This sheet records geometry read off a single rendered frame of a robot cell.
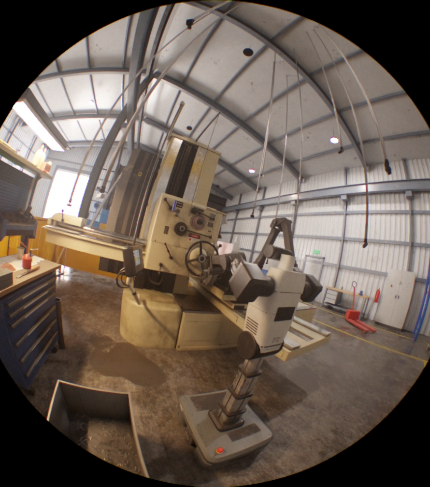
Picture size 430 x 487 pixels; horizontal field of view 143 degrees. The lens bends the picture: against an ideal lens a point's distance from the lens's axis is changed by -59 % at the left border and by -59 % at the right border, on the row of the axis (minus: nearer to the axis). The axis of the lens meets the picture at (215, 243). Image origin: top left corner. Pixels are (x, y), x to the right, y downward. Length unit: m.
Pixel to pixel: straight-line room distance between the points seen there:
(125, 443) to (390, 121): 9.32
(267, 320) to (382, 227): 8.00
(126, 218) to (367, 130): 8.69
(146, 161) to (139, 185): 0.38
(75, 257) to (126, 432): 3.98
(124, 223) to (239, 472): 2.90
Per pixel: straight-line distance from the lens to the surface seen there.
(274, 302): 0.76
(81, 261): 4.55
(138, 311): 2.12
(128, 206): 2.52
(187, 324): 2.27
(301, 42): 7.15
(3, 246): 2.77
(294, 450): 1.81
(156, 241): 1.84
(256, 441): 1.41
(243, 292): 0.65
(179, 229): 1.81
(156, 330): 2.23
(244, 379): 1.04
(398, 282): 7.46
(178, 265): 1.92
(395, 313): 7.51
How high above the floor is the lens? 1.42
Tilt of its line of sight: 2 degrees up
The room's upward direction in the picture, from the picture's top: 13 degrees clockwise
